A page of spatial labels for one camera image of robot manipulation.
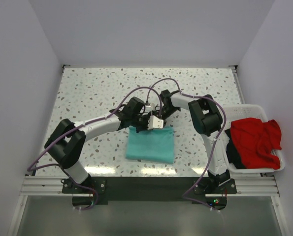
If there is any teal t shirt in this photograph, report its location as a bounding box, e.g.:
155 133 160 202
126 126 174 164

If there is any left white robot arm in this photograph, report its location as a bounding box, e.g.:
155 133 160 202
44 97 152 193

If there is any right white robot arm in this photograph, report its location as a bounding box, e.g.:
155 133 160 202
160 90 230 193

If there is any white plastic laundry basket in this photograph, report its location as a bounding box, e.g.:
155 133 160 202
221 104 285 174

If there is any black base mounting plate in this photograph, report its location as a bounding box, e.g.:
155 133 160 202
61 177 237 210

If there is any black t shirt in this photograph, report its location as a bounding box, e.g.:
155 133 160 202
226 139 246 169

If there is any red t shirt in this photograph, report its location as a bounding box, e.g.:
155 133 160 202
229 118 282 170

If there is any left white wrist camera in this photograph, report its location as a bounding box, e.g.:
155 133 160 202
147 115 164 130

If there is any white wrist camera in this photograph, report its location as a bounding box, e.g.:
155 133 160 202
147 115 164 130
144 102 156 113

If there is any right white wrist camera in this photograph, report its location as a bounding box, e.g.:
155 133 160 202
144 102 156 113

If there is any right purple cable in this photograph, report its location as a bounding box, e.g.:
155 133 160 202
145 78 228 209

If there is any purple cable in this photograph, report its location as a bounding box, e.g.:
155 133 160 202
145 78 228 209
27 87 163 211

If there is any aluminium rail frame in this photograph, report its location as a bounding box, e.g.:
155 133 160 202
20 175 280 197

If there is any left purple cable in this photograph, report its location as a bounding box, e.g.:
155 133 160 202
27 87 163 211

